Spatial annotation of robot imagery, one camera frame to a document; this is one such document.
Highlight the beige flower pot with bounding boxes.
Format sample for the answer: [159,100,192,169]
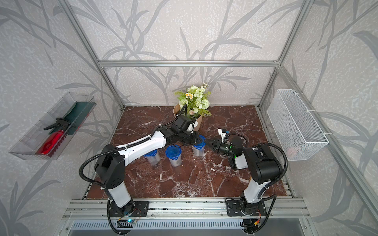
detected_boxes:
[173,104,203,131]

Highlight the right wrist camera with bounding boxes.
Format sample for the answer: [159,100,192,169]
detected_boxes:
[218,128,229,144]

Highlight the pink item in basket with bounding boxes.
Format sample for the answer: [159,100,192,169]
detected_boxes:
[286,147,301,160]

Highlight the white wire mesh basket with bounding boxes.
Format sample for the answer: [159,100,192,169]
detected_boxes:
[267,89,329,161]

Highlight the blue-lidded clear kit cup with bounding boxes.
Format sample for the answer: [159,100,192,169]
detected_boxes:
[144,149,160,165]
[193,135,206,157]
[165,145,182,167]

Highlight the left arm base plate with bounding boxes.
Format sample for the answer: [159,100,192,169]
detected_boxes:
[107,201,150,218]

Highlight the aluminium front rail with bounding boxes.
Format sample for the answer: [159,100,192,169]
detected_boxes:
[62,197,311,220]

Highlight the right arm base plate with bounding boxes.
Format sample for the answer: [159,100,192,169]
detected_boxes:
[225,198,267,217]

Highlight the green white artificial flowers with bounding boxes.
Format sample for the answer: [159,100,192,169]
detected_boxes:
[175,83,212,120]

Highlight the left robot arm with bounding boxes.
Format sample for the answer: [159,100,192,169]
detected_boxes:
[79,115,199,208]

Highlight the clear plastic wall tray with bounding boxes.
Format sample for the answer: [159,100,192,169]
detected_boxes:
[9,92,96,160]

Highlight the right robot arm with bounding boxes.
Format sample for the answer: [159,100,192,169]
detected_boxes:
[204,132,288,206]

